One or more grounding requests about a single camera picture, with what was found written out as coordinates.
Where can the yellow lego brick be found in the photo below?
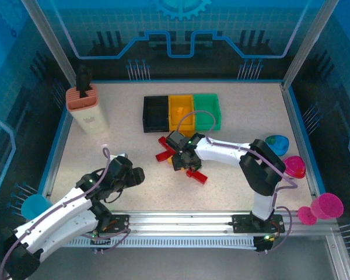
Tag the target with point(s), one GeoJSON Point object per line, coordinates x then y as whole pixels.
{"type": "Point", "coordinates": [170, 160]}

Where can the red lego brick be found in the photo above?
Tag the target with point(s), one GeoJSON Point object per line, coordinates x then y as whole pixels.
{"type": "Point", "coordinates": [162, 156]}
{"type": "Point", "coordinates": [164, 143]}
{"type": "Point", "coordinates": [197, 177]}

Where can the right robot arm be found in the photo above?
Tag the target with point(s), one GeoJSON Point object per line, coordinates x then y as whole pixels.
{"type": "Point", "coordinates": [221, 150]}

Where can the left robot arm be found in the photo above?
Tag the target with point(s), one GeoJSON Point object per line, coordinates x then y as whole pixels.
{"type": "Point", "coordinates": [61, 216]}

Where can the yellow printed lego piece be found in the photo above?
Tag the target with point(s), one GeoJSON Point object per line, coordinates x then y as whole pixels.
{"type": "Point", "coordinates": [179, 111]}

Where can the green plastic bin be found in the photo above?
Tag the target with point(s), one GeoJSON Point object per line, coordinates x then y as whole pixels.
{"type": "Point", "coordinates": [205, 105]}

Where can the black plastic bin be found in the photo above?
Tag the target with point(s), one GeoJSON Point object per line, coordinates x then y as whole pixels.
{"type": "Point", "coordinates": [155, 115]}

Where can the yellow plastic bin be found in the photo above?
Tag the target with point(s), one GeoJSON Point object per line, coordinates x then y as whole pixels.
{"type": "Point", "coordinates": [175, 100]}

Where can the white pink-topped utensil holder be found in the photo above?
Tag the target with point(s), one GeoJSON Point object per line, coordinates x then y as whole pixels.
{"type": "Point", "coordinates": [89, 116]}

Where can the blue plastic bowl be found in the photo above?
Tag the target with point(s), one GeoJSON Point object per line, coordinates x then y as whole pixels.
{"type": "Point", "coordinates": [281, 147]}

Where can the blue plastic cup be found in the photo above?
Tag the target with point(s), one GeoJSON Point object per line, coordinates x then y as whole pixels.
{"type": "Point", "coordinates": [32, 205]}

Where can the pink plastic bowl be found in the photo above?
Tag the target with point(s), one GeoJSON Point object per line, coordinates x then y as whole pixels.
{"type": "Point", "coordinates": [293, 167]}

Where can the black utensil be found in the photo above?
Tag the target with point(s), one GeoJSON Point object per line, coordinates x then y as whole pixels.
{"type": "Point", "coordinates": [83, 78]}

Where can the small pink plastic cup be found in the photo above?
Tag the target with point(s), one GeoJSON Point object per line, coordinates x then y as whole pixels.
{"type": "Point", "coordinates": [307, 216]}

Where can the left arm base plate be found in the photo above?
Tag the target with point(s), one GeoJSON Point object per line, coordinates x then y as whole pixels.
{"type": "Point", "coordinates": [119, 223]}

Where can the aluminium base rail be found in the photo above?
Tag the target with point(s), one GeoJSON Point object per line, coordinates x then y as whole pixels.
{"type": "Point", "coordinates": [181, 223]}

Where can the aluminium table side rail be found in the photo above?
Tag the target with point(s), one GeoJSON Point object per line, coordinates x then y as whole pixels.
{"type": "Point", "coordinates": [57, 151]}
{"type": "Point", "coordinates": [293, 116]}

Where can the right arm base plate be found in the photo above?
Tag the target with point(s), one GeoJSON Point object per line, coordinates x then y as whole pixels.
{"type": "Point", "coordinates": [242, 224]}

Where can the aluminium frame post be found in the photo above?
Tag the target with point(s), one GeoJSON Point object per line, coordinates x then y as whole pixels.
{"type": "Point", "coordinates": [311, 38]}
{"type": "Point", "coordinates": [336, 256]}
{"type": "Point", "coordinates": [49, 38]}

